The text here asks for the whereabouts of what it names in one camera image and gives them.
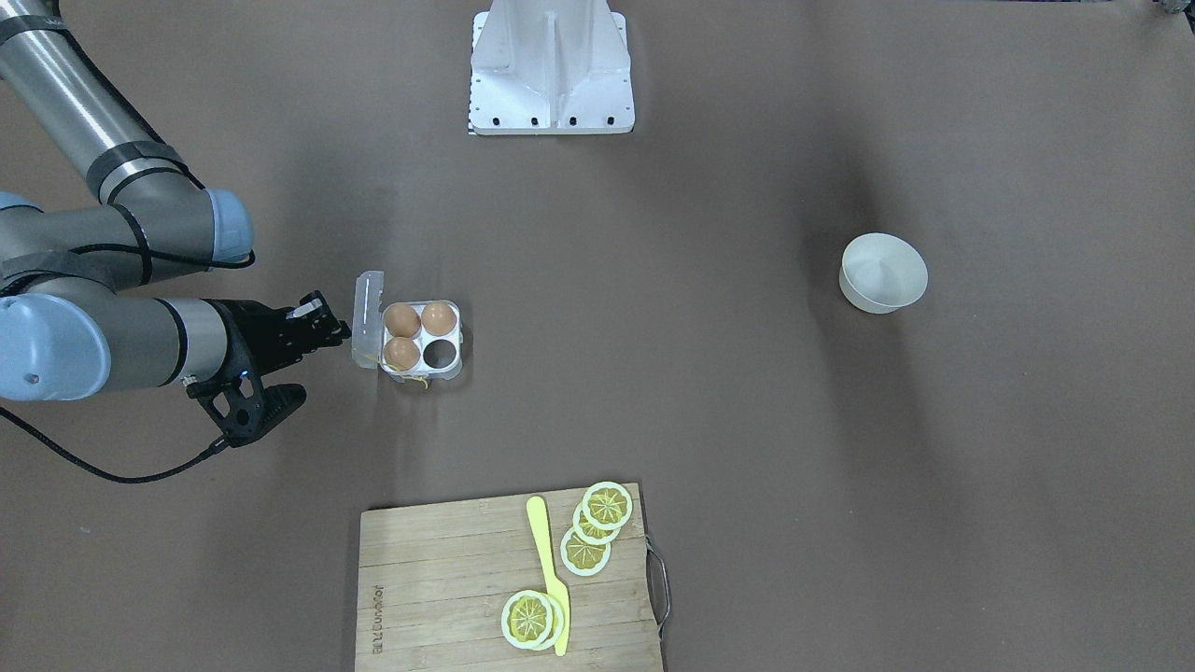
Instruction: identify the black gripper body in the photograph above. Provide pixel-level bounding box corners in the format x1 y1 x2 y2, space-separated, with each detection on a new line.
206 299 323 377

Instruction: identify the brown egg carried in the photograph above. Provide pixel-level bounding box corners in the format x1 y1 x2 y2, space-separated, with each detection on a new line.
421 301 459 337

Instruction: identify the clear plastic egg carton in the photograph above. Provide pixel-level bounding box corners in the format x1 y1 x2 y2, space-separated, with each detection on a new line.
350 271 464 385

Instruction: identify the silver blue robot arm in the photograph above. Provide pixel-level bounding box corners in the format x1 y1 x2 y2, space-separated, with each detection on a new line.
4 1 350 401

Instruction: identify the brown egg rear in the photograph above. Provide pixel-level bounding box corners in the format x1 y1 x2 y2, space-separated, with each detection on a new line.
384 303 422 340

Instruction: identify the brown egg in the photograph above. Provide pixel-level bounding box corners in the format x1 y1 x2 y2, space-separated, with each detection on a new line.
384 303 422 340
384 336 422 371

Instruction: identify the brown egg front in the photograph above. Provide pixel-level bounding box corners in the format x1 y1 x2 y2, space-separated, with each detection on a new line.
384 336 422 371

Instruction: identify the bamboo cutting board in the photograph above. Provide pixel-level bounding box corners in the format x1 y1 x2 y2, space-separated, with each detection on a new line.
355 494 666 671

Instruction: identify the yellow plastic knife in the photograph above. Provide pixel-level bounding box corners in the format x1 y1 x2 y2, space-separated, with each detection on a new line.
526 495 571 658

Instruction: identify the lemon slice top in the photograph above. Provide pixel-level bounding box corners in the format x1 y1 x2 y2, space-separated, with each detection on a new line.
580 481 633 531

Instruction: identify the lemon slice middle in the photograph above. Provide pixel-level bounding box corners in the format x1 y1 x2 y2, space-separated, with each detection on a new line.
572 503 623 546

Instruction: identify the lemon slice lower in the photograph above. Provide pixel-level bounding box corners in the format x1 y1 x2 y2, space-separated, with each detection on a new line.
559 529 612 578

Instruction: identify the lemon slice stack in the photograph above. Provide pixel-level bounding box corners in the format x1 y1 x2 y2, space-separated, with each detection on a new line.
500 589 565 650

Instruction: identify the white bowl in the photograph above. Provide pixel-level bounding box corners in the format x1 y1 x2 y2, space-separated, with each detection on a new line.
839 232 929 314

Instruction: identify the white camera stand base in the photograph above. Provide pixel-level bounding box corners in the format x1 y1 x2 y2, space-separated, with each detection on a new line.
467 1 636 136

